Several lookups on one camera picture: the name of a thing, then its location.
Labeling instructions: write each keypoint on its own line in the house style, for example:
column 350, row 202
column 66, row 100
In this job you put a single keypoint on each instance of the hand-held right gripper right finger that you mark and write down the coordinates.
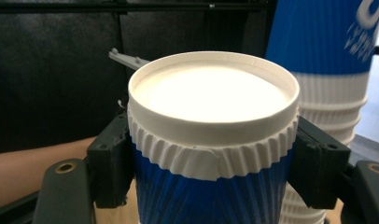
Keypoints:
column 318, row 161

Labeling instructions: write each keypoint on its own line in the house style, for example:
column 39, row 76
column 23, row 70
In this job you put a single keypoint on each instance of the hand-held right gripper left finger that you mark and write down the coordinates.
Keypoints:
column 109, row 161

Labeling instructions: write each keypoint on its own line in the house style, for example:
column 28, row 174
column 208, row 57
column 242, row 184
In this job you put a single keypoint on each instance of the stack of white paper cups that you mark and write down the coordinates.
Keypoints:
column 321, row 62

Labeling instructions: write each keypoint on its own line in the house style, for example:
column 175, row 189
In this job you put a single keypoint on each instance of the blue paper cup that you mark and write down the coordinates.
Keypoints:
column 209, row 124

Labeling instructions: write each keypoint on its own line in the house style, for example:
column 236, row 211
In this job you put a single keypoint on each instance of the black curtain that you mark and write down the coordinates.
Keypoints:
column 47, row 77

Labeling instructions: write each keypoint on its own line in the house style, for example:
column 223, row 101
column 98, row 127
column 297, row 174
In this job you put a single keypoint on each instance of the black metal frame bar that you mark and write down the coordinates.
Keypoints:
column 116, row 5

